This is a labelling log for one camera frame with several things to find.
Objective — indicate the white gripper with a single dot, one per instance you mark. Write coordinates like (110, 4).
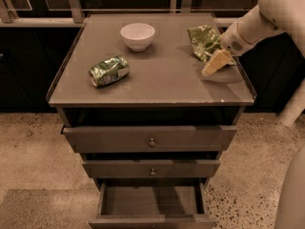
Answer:
(230, 41)

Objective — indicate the green jalapeno chip bag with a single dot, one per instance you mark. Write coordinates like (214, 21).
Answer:
(205, 41)

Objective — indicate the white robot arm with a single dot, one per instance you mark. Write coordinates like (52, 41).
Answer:
(291, 207)

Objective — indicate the dark wooden drawer cabinet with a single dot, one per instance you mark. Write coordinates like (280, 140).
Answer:
(164, 87)

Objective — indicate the top drawer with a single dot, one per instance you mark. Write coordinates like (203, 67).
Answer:
(143, 139)

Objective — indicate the open bottom drawer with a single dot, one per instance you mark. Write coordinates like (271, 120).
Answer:
(153, 205)

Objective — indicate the middle drawer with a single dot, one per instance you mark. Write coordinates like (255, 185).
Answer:
(150, 168)

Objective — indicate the white ceramic bowl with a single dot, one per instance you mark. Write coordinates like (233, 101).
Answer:
(138, 36)

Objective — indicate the crushed green soda can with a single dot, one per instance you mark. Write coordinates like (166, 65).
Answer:
(109, 71)

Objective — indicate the metal window railing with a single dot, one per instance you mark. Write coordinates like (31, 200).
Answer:
(41, 22)

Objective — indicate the white cylindrical post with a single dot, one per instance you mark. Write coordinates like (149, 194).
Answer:
(294, 107)

